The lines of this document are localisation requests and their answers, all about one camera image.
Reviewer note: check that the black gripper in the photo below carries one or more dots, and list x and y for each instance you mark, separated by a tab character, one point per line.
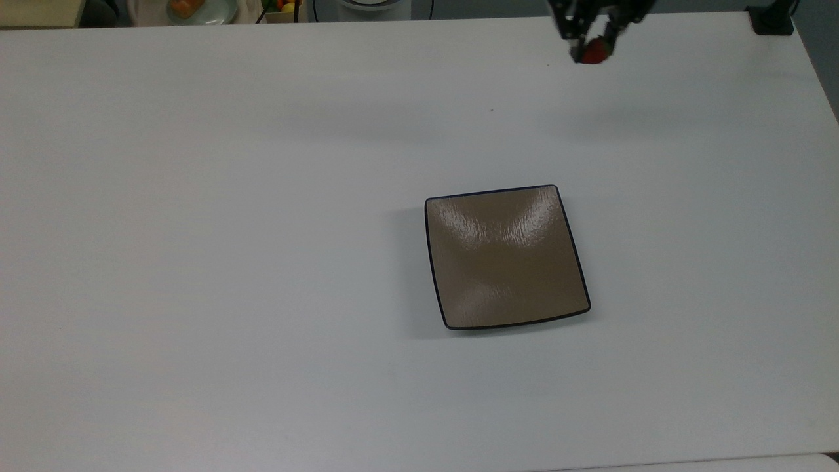
590	6

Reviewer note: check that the red strawberry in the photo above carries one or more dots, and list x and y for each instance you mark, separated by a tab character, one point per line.
594	51

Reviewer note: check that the square brown ceramic plate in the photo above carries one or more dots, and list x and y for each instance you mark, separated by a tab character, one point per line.
505	259

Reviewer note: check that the pale round plate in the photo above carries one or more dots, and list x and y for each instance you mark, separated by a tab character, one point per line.
219	13

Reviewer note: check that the black table clamp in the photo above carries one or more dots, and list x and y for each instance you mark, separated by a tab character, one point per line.
772	21

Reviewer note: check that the box of colourful fruit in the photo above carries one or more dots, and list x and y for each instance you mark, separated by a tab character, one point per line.
282	9

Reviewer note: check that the orange food piece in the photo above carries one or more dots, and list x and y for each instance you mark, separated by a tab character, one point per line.
187	6

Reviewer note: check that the light wooden furniture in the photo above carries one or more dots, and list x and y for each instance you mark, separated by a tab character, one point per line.
39	12

